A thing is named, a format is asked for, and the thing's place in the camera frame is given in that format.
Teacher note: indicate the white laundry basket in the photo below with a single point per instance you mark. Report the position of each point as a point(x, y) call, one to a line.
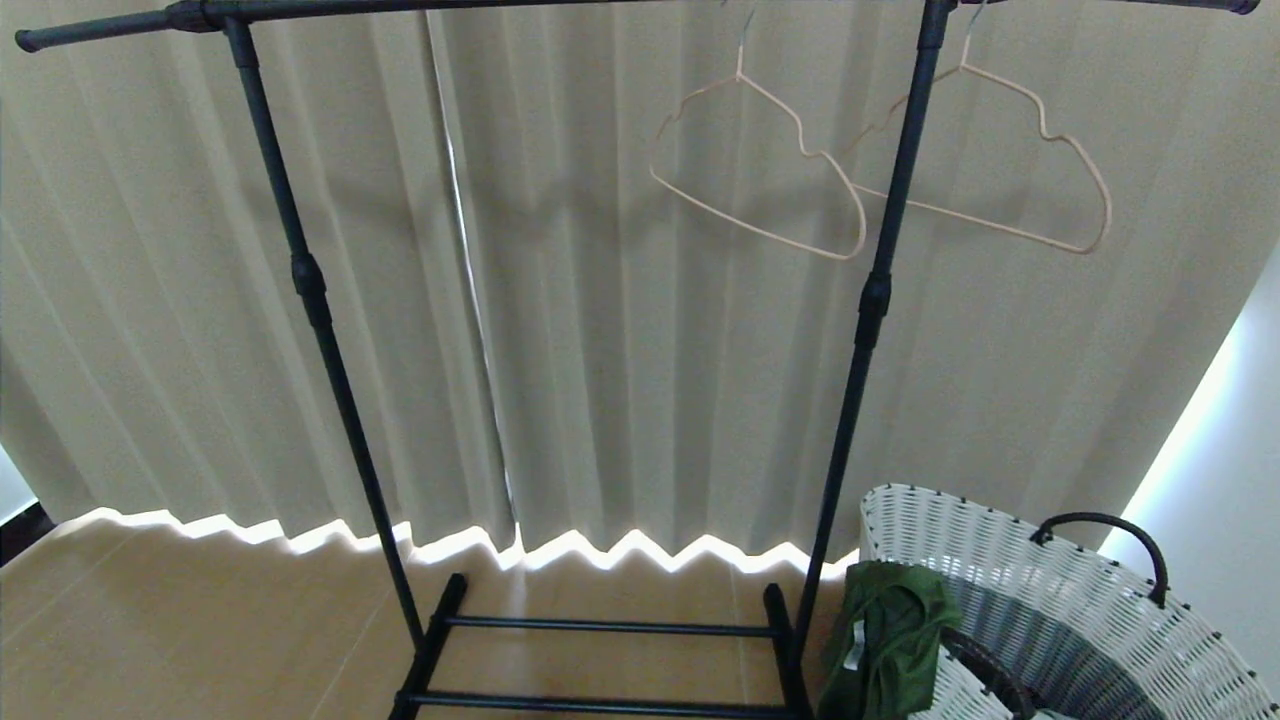
point(1000, 560)

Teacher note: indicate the pink clothes hanger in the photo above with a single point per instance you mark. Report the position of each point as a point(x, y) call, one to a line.
point(739, 65)
point(963, 60)

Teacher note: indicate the black clothes rack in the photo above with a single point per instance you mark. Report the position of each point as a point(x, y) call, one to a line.
point(308, 280)

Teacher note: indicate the green garment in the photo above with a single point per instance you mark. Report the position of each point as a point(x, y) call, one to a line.
point(890, 640)

